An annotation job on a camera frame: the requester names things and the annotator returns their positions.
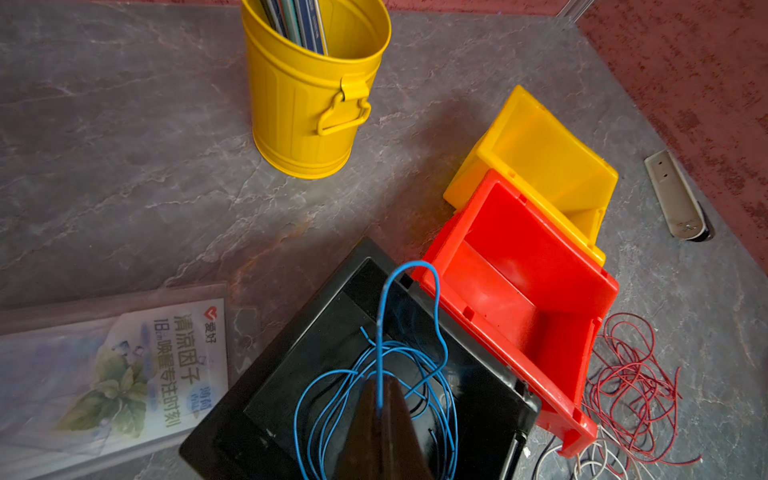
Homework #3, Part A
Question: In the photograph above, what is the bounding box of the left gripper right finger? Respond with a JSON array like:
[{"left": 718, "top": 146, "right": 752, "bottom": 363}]
[{"left": 381, "top": 376, "right": 433, "bottom": 480}]

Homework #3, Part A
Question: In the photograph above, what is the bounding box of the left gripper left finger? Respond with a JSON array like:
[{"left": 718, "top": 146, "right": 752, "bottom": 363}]
[{"left": 334, "top": 379, "right": 382, "bottom": 480}]

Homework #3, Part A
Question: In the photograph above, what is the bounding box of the blue cable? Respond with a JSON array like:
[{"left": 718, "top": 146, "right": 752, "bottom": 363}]
[
  {"left": 292, "top": 341, "right": 460, "bottom": 480},
  {"left": 374, "top": 260, "right": 451, "bottom": 415}
]

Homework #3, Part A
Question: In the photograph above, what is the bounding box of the black plastic bin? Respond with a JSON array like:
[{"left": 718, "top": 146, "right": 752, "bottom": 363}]
[{"left": 179, "top": 238, "right": 541, "bottom": 479}]

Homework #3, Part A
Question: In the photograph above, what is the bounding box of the red plastic bin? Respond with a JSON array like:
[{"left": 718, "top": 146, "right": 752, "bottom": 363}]
[{"left": 413, "top": 170, "right": 619, "bottom": 458}]

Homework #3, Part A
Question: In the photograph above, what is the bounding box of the clear plastic bag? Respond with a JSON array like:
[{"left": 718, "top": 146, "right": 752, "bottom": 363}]
[{"left": 1, "top": 284, "right": 229, "bottom": 479}]

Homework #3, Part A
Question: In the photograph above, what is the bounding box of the yellow plastic bin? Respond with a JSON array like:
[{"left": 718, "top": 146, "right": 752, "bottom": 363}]
[{"left": 443, "top": 85, "right": 619, "bottom": 266}]

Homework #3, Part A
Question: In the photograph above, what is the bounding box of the yellow metal cup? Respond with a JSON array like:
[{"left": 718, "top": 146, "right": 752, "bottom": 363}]
[{"left": 241, "top": 1, "right": 392, "bottom": 180}]

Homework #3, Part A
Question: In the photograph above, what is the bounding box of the white cable tangle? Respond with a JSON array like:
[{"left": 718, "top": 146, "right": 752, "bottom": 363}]
[{"left": 533, "top": 425, "right": 661, "bottom": 480}]

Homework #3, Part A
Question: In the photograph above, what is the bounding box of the red cable tangle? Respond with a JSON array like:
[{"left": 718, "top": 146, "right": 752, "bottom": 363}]
[{"left": 580, "top": 311, "right": 703, "bottom": 467}]

